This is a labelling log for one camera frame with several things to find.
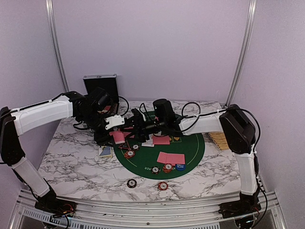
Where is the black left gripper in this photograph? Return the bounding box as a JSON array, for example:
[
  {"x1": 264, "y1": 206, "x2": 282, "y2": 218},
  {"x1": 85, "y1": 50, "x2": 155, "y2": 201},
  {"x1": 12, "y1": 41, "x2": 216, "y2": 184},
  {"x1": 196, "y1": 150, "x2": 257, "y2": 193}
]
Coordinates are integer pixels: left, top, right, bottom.
[{"x1": 79, "y1": 110, "x2": 116, "y2": 147}]

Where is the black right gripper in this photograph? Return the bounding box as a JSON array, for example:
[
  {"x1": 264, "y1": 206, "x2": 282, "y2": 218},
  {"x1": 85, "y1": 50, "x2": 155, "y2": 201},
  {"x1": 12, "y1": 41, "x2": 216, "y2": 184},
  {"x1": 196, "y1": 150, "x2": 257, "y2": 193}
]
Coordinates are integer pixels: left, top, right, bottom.
[{"x1": 123, "y1": 116, "x2": 166, "y2": 143}]

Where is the red playing card deck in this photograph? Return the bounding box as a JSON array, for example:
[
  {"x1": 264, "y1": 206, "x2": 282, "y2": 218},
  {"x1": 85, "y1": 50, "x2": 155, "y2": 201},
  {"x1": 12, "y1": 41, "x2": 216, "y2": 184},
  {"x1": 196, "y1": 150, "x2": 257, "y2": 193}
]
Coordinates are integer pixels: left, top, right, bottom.
[{"x1": 109, "y1": 131, "x2": 125, "y2": 145}]

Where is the face up community card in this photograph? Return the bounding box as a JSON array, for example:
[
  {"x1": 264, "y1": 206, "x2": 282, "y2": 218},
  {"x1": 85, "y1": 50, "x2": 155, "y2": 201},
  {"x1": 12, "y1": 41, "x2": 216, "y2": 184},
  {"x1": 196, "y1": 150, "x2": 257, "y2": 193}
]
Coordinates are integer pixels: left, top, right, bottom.
[{"x1": 142, "y1": 139, "x2": 154, "y2": 147}]

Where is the black red triangular dealer button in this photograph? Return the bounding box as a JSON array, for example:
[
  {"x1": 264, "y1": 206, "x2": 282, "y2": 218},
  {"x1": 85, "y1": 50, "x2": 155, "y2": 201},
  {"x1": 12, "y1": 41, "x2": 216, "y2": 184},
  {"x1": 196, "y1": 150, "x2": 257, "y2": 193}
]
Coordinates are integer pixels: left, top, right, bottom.
[{"x1": 118, "y1": 141, "x2": 131, "y2": 150}]

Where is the red card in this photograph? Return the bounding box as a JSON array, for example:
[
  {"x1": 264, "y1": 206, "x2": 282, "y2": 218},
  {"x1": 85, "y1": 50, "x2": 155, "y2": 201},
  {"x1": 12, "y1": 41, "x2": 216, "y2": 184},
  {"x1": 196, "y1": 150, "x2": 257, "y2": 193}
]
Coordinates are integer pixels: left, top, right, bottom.
[
  {"x1": 171, "y1": 154, "x2": 185, "y2": 165},
  {"x1": 157, "y1": 152, "x2": 176, "y2": 165}
]

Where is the blue small blind button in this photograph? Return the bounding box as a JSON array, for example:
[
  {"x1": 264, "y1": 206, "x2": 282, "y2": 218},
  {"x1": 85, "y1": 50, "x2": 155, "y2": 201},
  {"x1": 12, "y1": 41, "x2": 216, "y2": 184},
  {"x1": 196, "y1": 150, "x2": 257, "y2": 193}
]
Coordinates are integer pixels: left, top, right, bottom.
[{"x1": 175, "y1": 164, "x2": 186, "y2": 171}]

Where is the black orange 100 chip stack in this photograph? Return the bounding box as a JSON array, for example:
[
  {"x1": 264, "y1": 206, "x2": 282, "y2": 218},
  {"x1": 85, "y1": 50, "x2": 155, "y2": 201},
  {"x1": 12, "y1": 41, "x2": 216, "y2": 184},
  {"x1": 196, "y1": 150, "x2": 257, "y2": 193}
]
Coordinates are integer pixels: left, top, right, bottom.
[{"x1": 127, "y1": 179, "x2": 137, "y2": 188}]

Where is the red beige 5 chip stack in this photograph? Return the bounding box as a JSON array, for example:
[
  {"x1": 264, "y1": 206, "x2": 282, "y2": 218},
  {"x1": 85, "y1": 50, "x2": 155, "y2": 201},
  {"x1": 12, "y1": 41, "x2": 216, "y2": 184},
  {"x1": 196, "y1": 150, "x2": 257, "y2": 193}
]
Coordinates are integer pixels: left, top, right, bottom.
[{"x1": 158, "y1": 182, "x2": 168, "y2": 191}]

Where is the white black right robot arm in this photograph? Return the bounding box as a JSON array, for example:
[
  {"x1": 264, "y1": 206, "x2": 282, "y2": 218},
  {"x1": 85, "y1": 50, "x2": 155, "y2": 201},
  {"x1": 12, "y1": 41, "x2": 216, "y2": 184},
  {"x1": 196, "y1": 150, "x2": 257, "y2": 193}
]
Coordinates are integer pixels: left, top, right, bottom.
[{"x1": 120, "y1": 99, "x2": 260, "y2": 214}]

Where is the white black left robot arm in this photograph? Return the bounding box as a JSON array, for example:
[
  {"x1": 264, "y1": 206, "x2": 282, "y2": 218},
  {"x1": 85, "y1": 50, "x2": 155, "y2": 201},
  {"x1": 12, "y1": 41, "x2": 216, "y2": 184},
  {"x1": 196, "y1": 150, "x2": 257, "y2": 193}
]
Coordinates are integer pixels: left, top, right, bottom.
[{"x1": 0, "y1": 87, "x2": 117, "y2": 212}]

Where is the blue gold card box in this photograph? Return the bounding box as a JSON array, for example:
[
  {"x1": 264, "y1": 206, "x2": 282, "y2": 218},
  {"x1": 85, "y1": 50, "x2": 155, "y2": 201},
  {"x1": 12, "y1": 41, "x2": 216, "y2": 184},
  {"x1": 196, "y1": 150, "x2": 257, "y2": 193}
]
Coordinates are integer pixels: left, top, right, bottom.
[{"x1": 98, "y1": 146, "x2": 112, "y2": 158}]

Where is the round green poker mat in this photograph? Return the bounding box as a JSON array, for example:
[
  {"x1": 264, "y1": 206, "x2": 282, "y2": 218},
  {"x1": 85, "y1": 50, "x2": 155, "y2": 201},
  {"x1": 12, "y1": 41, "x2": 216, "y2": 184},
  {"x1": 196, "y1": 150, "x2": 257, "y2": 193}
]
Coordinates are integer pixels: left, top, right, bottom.
[{"x1": 114, "y1": 134, "x2": 205, "y2": 180}]

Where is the aluminium poker chip case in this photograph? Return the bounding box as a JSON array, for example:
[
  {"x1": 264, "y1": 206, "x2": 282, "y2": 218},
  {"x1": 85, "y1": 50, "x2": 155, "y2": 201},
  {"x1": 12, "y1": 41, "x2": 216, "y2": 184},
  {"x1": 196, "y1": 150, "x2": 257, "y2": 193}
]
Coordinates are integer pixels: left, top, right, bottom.
[{"x1": 83, "y1": 73, "x2": 120, "y2": 114}]

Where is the woven bamboo tray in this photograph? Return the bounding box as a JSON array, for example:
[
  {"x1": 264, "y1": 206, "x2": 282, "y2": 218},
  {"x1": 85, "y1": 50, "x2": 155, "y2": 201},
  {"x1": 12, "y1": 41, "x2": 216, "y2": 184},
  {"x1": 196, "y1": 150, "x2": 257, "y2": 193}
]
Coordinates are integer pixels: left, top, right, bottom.
[{"x1": 208, "y1": 132, "x2": 229, "y2": 151}]

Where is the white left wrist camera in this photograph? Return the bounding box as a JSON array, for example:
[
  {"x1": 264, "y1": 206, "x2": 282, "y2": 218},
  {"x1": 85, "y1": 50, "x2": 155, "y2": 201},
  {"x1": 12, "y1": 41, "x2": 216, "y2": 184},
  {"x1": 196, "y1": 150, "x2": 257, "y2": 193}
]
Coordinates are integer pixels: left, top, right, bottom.
[{"x1": 104, "y1": 115, "x2": 125, "y2": 130}]

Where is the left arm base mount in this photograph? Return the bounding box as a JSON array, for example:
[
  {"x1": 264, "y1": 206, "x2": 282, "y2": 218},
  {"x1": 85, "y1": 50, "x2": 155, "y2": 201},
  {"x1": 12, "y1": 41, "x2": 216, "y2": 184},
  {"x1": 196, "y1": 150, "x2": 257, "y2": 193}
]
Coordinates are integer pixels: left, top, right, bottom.
[{"x1": 35, "y1": 198, "x2": 77, "y2": 218}]

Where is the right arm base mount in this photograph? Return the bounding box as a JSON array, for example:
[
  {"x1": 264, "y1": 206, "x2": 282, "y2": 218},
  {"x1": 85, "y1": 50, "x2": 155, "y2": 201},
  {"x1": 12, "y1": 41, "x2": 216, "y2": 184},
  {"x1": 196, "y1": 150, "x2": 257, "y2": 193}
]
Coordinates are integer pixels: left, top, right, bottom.
[{"x1": 218, "y1": 200, "x2": 262, "y2": 219}]

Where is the front aluminium rail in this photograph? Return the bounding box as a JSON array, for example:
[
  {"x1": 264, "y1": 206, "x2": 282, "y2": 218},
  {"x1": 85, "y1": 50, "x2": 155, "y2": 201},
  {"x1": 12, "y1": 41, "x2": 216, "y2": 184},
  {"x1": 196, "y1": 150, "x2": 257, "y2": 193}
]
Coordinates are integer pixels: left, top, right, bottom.
[{"x1": 3, "y1": 190, "x2": 288, "y2": 229}]

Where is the left aluminium frame post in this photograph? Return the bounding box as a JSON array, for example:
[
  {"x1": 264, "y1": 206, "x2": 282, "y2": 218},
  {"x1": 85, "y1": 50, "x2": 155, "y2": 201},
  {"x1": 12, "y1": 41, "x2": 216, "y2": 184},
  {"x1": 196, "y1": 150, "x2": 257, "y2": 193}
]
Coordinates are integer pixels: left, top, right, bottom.
[{"x1": 45, "y1": 0, "x2": 69, "y2": 93}]

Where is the aluminium frame post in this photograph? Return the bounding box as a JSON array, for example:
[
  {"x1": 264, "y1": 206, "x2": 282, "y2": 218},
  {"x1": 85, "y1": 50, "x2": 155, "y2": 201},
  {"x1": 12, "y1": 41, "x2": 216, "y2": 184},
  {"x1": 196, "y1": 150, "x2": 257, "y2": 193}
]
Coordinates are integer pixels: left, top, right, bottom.
[
  {"x1": 45, "y1": 0, "x2": 69, "y2": 93},
  {"x1": 224, "y1": 0, "x2": 257, "y2": 106}
]

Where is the right aluminium frame post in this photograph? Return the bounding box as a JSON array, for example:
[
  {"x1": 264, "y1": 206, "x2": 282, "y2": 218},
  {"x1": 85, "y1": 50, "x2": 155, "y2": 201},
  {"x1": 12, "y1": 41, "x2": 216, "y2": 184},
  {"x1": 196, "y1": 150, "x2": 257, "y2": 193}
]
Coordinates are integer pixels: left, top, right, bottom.
[{"x1": 224, "y1": 0, "x2": 257, "y2": 106}]

